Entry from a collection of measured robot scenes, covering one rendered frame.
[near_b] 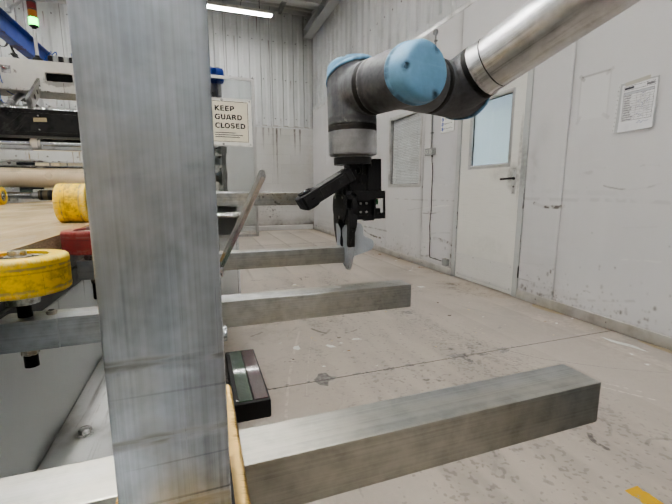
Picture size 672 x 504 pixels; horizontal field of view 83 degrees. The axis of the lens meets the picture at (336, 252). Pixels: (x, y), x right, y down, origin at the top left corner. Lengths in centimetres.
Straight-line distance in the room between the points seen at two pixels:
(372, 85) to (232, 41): 919
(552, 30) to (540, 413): 52
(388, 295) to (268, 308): 15
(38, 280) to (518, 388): 40
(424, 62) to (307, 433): 54
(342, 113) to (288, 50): 928
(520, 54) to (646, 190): 251
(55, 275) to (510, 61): 64
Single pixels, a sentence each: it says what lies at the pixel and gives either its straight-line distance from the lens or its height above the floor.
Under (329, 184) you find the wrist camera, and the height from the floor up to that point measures 98.
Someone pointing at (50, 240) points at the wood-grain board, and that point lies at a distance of 68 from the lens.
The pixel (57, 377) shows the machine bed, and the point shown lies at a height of 69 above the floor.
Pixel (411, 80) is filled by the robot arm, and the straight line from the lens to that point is 61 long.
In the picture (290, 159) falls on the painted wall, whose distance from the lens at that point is 948.
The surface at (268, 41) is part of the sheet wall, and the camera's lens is 993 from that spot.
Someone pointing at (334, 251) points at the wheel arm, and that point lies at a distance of 72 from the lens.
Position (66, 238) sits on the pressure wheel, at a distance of 68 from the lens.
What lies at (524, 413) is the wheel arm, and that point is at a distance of 28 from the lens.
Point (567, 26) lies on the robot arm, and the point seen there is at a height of 118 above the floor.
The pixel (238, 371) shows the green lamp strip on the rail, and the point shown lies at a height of 70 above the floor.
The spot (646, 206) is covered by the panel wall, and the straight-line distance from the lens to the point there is 313.
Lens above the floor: 97
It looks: 9 degrees down
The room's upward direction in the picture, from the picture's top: straight up
